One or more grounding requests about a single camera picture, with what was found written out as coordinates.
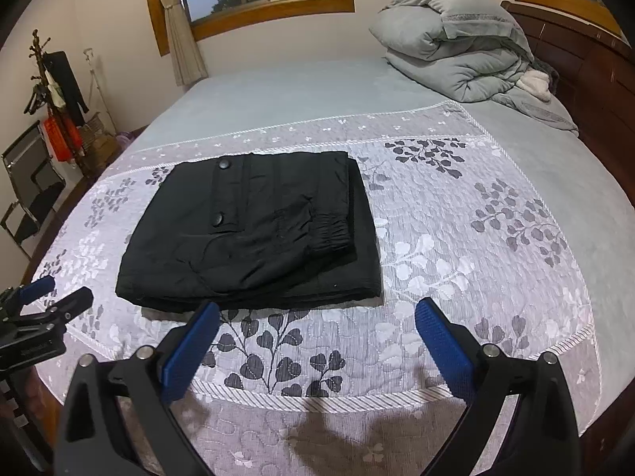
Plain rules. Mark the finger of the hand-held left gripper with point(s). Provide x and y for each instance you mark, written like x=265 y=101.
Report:
x=74 y=301
x=37 y=287

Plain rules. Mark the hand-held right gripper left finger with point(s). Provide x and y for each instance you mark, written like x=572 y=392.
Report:
x=191 y=352

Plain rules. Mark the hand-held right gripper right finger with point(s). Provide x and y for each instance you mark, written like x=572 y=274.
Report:
x=444 y=352

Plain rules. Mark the black pants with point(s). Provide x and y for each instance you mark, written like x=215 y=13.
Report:
x=248 y=228

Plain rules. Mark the leaf print bedspread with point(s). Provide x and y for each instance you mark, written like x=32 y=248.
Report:
x=471 y=258

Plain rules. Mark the orange bag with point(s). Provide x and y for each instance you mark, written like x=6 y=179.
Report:
x=60 y=139

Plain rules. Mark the purple small object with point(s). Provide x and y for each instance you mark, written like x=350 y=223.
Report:
x=124 y=138

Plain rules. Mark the black hanging garment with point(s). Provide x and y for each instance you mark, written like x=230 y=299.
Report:
x=64 y=84

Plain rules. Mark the wooden coat rack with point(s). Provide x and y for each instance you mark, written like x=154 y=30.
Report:
x=37 y=59

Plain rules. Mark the beige curtain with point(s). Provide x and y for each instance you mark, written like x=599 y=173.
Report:
x=186 y=44

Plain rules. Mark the white cloth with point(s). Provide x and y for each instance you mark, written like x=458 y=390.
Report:
x=536 y=84

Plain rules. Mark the grey folded quilt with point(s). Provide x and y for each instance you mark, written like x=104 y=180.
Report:
x=446 y=49

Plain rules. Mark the dark wooden headboard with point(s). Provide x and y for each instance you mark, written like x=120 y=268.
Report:
x=595 y=84

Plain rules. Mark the black metal frame chair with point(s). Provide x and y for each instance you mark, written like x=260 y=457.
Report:
x=34 y=193

